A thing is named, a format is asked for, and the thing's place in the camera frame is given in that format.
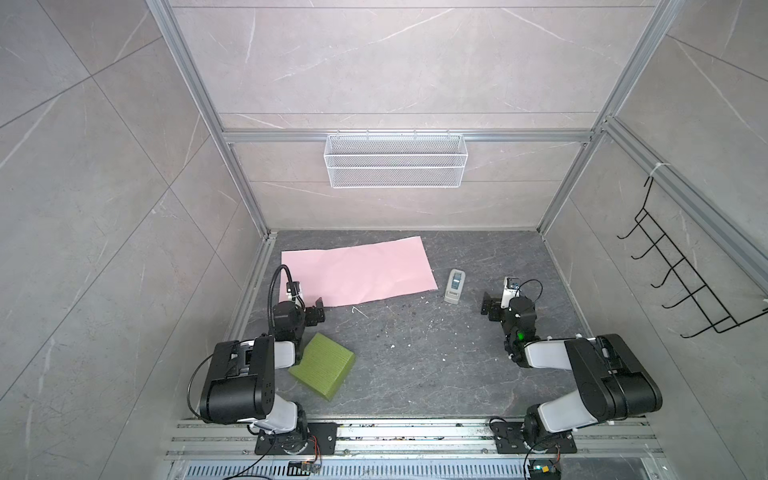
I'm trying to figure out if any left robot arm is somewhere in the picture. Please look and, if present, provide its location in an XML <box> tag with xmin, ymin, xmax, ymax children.
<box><xmin>198</xmin><ymin>299</ymin><xmax>325</xmax><ymax>442</ymax></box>

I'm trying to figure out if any grey tape dispenser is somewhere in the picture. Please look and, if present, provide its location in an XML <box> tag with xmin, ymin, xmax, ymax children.
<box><xmin>444</xmin><ymin>269</ymin><xmax>466</xmax><ymax>305</ymax></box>

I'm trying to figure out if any pink wrapping paper sheet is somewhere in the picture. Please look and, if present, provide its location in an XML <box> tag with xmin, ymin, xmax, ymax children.
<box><xmin>281</xmin><ymin>236</ymin><xmax>437</xmax><ymax>307</ymax></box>

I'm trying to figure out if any black wire hook rack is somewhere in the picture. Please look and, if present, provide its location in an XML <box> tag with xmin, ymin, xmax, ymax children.
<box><xmin>616</xmin><ymin>176</ymin><xmax>767</xmax><ymax>339</ymax></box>

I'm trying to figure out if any green gift box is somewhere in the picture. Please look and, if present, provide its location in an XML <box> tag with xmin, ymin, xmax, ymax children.
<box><xmin>289</xmin><ymin>333</ymin><xmax>356</xmax><ymax>401</ymax></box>

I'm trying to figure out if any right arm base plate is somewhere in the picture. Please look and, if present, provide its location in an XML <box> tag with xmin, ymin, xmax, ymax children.
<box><xmin>488</xmin><ymin>419</ymin><xmax>578</xmax><ymax>454</ymax></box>

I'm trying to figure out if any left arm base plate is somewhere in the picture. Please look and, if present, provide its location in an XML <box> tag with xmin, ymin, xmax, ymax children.
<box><xmin>254</xmin><ymin>422</ymin><xmax>339</xmax><ymax>456</ymax></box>

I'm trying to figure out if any white wire mesh basket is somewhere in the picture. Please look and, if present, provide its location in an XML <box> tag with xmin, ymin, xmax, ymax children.
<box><xmin>323</xmin><ymin>133</ymin><xmax>469</xmax><ymax>189</ymax></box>

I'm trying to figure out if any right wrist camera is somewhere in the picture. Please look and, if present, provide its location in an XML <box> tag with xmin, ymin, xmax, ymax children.
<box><xmin>502</xmin><ymin>276</ymin><xmax>520</xmax><ymax>299</ymax></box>

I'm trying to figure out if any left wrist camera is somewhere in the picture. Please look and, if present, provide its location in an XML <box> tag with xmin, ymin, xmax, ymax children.
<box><xmin>286</xmin><ymin>281</ymin><xmax>305</xmax><ymax>307</ymax></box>

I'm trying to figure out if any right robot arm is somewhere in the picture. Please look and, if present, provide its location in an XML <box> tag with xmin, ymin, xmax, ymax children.
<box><xmin>480</xmin><ymin>293</ymin><xmax>663</xmax><ymax>451</ymax></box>

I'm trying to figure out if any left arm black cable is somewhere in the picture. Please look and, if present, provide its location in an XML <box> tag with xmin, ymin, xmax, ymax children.
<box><xmin>266</xmin><ymin>263</ymin><xmax>298</xmax><ymax>337</ymax></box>

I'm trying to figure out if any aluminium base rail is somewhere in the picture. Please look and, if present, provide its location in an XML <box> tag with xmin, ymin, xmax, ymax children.
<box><xmin>152</xmin><ymin>417</ymin><xmax>676</xmax><ymax>479</ymax></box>

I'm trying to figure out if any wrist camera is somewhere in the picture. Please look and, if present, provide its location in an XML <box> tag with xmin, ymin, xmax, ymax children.
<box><xmin>286</xmin><ymin>281</ymin><xmax>305</xmax><ymax>307</ymax></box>
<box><xmin>502</xmin><ymin>276</ymin><xmax>520</xmax><ymax>299</ymax></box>

